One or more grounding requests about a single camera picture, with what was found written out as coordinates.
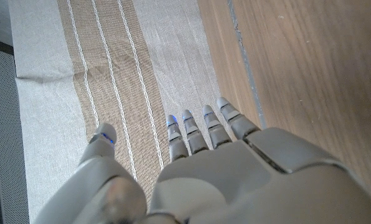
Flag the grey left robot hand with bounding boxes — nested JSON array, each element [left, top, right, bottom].
[[32, 96, 371, 224]]

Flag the beige striped backdrop curtain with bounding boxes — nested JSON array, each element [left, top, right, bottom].
[[7, 0, 263, 223]]

